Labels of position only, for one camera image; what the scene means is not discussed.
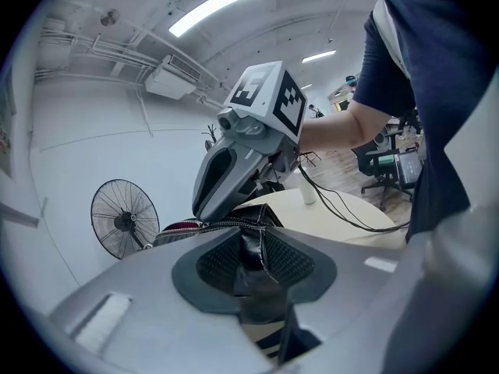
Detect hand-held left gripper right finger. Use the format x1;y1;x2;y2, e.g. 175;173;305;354
261;226;426;374

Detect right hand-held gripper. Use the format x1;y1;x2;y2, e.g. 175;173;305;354
190;60;309;224

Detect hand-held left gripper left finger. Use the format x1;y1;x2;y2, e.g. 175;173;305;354
49;226;274;374

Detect black leather bag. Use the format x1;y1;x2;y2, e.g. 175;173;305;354
154;203;325;368

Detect metal bag zipper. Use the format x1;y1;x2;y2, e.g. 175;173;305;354
155;215;271;245

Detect person's right forearm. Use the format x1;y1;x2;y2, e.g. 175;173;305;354
299;99;391;156

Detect black coat rack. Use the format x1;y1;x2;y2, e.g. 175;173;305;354
200;123;220;148

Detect white bottle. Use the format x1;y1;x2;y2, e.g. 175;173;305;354
297;164;318;206

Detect black standing fan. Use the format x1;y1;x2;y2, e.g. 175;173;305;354
90;178;161;261

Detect black office chair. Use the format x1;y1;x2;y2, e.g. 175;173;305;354
352;145;415;212

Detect white ceiling air conditioner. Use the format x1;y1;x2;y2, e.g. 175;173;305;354
144;54;203;101

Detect long ceiling light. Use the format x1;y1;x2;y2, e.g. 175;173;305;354
168;0;264;38
301;49;338;64

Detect white ceiling pipes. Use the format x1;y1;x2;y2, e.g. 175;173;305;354
35;16;232;111

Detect person's navy shirt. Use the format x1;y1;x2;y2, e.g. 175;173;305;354
352;0;499;245

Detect black cable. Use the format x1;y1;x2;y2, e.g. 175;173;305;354
297;164;412;234

